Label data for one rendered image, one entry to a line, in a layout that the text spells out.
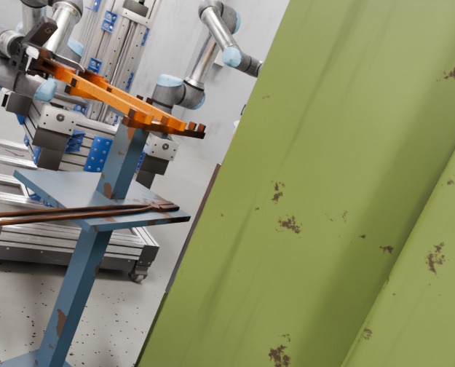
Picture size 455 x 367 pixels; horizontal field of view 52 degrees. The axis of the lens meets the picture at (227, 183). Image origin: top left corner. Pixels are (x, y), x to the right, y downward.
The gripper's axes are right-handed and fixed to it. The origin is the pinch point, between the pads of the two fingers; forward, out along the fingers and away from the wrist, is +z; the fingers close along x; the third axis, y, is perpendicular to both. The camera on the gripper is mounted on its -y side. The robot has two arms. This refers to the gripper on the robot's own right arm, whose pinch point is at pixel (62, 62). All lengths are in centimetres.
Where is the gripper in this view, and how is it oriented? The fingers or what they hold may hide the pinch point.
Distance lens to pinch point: 132.8
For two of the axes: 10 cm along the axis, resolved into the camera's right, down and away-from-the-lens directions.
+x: -5.2, -0.2, -8.5
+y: -3.8, 9.0, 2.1
